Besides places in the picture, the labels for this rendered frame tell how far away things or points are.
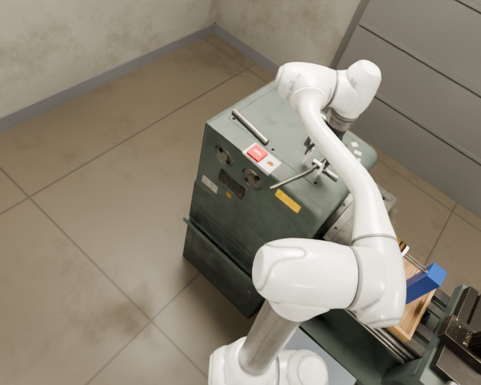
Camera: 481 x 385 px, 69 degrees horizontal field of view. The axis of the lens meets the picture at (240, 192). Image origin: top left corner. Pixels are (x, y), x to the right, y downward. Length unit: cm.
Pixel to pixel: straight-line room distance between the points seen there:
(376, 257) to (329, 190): 59
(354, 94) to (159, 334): 174
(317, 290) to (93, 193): 220
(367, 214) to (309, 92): 36
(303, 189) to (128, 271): 145
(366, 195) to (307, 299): 30
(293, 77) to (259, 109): 52
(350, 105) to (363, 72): 9
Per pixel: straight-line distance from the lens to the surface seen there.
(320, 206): 128
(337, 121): 114
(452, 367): 166
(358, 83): 106
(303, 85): 101
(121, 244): 249
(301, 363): 125
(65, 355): 232
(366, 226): 84
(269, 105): 155
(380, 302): 78
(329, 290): 73
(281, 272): 70
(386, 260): 81
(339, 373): 165
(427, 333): 177
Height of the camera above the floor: 223
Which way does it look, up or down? 53 degrees down
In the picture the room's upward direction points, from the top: 19 degrees clockwise
